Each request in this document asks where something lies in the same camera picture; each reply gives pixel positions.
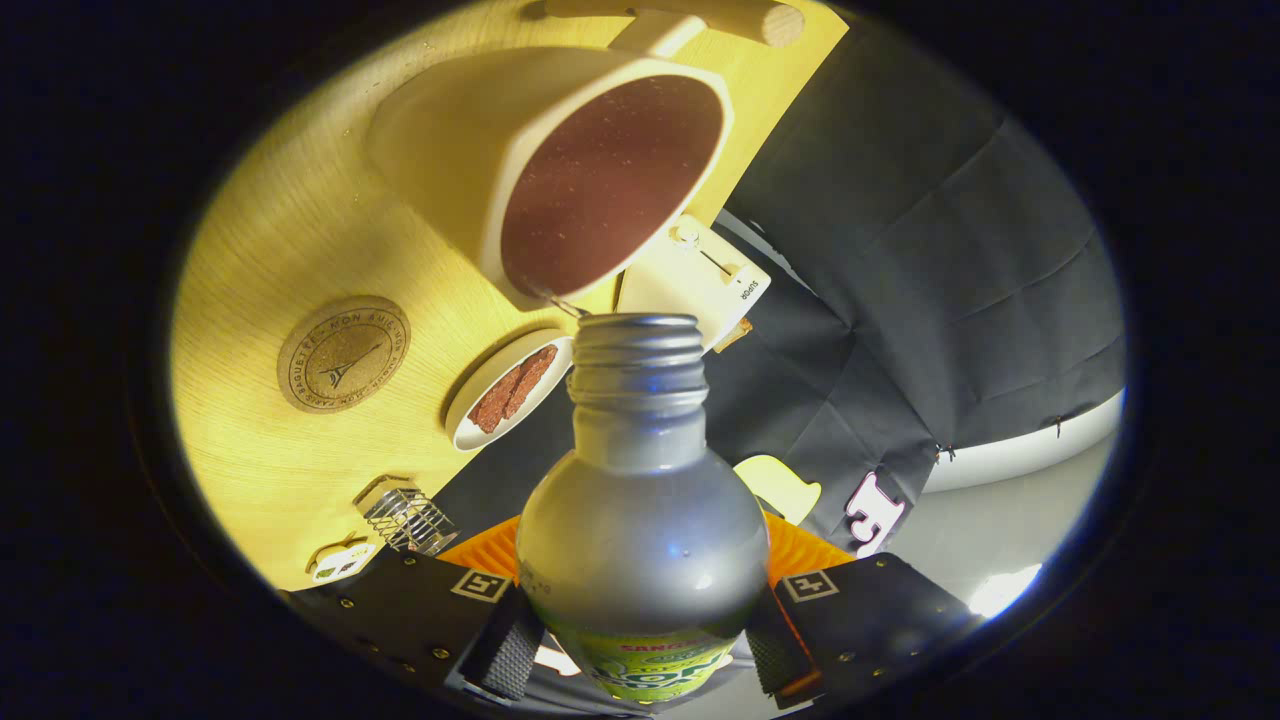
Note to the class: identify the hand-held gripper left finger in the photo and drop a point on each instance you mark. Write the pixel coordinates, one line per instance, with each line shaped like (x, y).
(505, 655)

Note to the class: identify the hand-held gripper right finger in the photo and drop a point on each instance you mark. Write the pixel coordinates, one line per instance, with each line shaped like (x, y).
(780, 655)

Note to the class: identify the silver bottle with green label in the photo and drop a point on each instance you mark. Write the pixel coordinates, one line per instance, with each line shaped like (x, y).
(640, 540)

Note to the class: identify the round cork coaster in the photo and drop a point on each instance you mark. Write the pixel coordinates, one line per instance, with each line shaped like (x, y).
(343, 355)

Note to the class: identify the clear juice stream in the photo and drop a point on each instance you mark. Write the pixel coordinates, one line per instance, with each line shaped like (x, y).
(565, 303)

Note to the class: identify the white divided dish with beans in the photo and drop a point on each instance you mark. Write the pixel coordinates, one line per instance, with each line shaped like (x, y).
(342, 563)

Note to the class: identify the white oval plate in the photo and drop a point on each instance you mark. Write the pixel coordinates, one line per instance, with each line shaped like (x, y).
(470, 435)

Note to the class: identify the reddish-brown meat slice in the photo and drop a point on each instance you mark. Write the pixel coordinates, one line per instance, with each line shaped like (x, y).
(493, 402)
(532, 380)

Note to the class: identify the wooden table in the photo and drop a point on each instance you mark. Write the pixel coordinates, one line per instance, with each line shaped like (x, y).
(280, 470)

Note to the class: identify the toast slice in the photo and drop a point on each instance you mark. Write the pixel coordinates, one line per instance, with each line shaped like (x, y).
(733, 336)

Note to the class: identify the white toaster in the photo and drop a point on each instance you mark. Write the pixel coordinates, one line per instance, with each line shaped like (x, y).
(690, 285)

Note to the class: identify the black backdrop cloth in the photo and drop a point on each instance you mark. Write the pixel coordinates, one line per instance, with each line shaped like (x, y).
(950, 250)

